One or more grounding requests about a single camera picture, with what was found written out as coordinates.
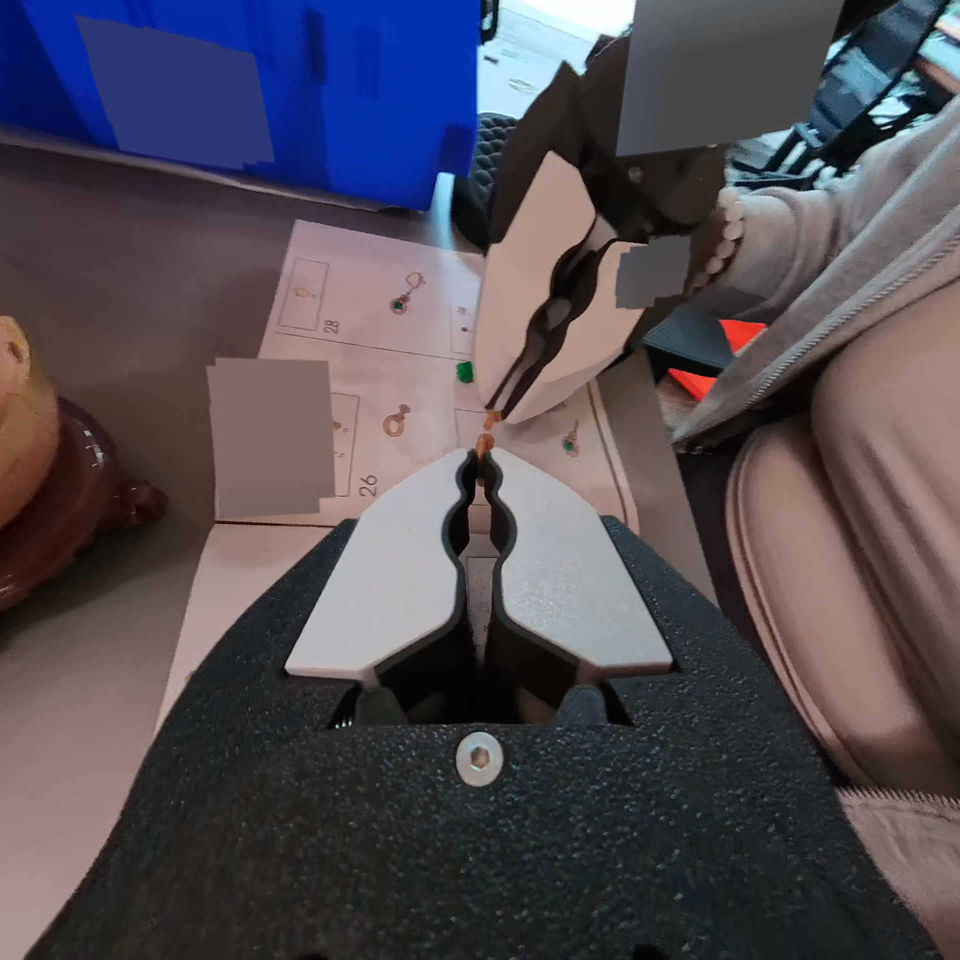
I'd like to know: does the white bead bracelet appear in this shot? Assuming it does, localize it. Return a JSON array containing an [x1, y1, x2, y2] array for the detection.
[[690, 187, 751, 295]]

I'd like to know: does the person's body in beige clothing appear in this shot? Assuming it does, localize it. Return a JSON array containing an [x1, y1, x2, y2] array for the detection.
[[673, 225, 960, 960]]

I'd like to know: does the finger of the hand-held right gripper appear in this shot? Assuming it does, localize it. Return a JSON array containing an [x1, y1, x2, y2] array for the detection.
[[478, 146, 601, 412], [496, 236, 654, 427]]

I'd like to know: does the white instruction booklet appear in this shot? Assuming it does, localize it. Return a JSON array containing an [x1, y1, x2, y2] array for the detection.
[[157, 219, 640, 740]]

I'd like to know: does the grey desk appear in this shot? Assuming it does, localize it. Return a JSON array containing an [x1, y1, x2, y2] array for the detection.
[[0, 123, 721, 960]]

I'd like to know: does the black mesh chair back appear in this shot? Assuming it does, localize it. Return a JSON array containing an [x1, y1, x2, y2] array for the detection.
[[453, 111, 520, 252]]

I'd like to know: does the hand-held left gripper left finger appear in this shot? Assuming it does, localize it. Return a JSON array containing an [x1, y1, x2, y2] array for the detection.
[[285, 447, 489, 687]]

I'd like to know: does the red flat object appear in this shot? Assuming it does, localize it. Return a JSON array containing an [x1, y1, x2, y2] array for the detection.
[[666, 318, 770, 404]]

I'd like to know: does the black frame chair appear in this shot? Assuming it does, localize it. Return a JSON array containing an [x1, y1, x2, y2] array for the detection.
[[787, 0, 960, 177]]

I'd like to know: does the blue plastic bin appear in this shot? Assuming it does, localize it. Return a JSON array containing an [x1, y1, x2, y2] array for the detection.
[[0, 0, 481, 213]]

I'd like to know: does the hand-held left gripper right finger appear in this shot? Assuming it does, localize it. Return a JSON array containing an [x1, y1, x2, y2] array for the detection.
[[480, 447, 675, 685]]

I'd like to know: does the person's right hand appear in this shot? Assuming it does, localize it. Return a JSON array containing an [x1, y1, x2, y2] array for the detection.
[[663, 153, 727, 237]]

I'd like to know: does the person's right forearm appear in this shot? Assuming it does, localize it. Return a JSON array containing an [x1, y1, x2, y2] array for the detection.
[[708, 96, 960, 354]]

